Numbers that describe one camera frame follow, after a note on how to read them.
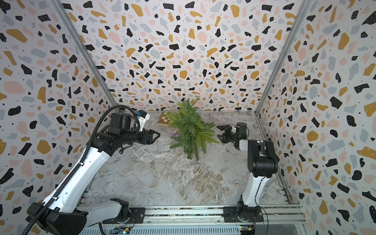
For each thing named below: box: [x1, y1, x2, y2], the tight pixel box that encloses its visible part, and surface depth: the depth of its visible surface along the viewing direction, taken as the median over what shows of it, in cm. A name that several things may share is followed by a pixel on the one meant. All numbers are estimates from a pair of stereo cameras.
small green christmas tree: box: [166, 95, 220, 163], surface depth 78 cm
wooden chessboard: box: [157, 111, 171, 127], surface depth 115 cm
